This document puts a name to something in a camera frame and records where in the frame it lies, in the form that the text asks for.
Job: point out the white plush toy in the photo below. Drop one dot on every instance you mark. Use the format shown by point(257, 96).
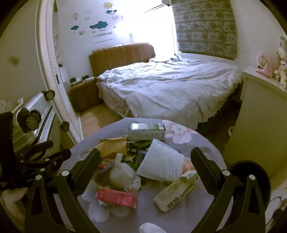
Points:
point(283, 51)

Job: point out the white air conditioner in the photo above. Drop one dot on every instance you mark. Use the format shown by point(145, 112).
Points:
point(154, 8)

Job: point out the white door frame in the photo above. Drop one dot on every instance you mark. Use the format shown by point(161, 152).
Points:
point(47, 44)

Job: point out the small white bottle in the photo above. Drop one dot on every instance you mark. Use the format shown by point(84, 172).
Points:
point(131, 38)

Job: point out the floral window blind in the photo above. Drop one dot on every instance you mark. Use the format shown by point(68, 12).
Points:
point(201, 29)

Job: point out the white plastic wrap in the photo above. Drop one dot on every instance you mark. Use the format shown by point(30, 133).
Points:
point(121, 174)

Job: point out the white dresser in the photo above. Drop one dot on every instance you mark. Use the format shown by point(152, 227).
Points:
point(257, 123)

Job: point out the small dark object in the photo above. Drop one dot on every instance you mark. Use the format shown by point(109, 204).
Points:
point(85, 78)
point(72, 80)

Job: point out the white plastic bag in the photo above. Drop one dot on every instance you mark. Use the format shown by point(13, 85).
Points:
point(13, 201)
point(159, 163)

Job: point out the small pink white toy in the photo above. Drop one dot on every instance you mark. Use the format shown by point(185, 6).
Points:
point(279, 75)

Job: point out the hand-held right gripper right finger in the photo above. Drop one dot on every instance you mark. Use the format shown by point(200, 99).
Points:
point(203, 172)

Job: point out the green white carton box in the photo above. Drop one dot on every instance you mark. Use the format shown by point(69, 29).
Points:
point(145, 132)

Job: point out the cloud wall stickers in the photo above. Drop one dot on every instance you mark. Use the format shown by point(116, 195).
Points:
point(98, 25)

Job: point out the floral grey tablecloth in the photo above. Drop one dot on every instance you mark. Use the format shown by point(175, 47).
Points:
point(190, 212)

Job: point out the pink plush toy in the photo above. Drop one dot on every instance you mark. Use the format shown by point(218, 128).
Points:
point(265, 67)

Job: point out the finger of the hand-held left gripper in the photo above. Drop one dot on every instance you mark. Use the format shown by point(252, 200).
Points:
point(57, 158)
point(41, 146)

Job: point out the wooden nightstand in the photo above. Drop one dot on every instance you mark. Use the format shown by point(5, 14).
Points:
point(85, 96)

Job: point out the red printed wrapper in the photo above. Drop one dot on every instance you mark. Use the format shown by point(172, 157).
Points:
point(105, 162)

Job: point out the brown paper bag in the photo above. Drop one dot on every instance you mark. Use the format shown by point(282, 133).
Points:
point(112, 146)

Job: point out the brown upholstered bed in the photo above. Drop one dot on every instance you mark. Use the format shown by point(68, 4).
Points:
point(121, 56)

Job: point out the silver ribbed suitcase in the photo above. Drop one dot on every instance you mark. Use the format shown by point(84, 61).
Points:
point(37, 103)

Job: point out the red packet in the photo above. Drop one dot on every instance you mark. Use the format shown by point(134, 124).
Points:
point(116, 197)

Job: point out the white printed cloth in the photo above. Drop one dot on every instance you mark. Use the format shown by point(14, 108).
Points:
point(276, 208)

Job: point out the black green battery pack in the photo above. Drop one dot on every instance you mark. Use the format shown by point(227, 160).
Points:
point(132, 150)

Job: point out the pale green small carton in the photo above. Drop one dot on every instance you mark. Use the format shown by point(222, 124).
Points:
point(172, 195)

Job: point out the white duvet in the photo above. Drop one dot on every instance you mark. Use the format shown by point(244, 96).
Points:
point(168, 89)

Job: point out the orange wrapper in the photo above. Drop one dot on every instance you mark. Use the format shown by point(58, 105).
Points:
point(188, 167)

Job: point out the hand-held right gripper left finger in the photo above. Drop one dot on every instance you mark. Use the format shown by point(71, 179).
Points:
point(87, 172)

